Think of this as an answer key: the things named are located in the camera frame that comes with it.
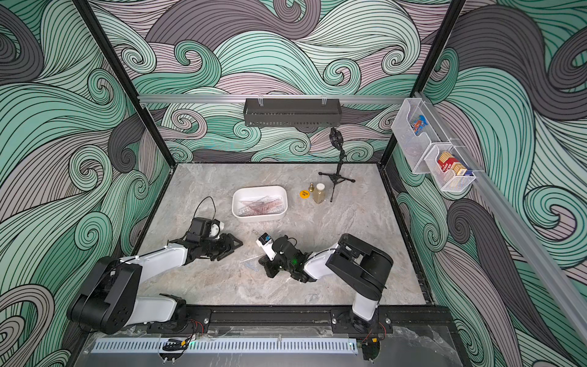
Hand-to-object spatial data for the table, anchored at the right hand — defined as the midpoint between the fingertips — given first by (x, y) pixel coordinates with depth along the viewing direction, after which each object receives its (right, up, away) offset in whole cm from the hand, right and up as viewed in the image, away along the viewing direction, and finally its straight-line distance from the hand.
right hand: (262, 259), depth 87 cm
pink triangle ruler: (0, +20, +15) cm, 24 cm away
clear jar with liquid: (+24, +25, +11) cm, 37 cm away
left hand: (-9, +6, 0) cm, 11 cm away
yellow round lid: (+18, +24, +20) cm, 36 cm away
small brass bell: (+22, +28, +20) cm, 40 cm away
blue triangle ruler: (-3, -1, -1) cm, 4 cm away
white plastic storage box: (-10, +25, +19) cm, 33 cm away
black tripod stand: (+29, +47, 0) cm, 55 cm away
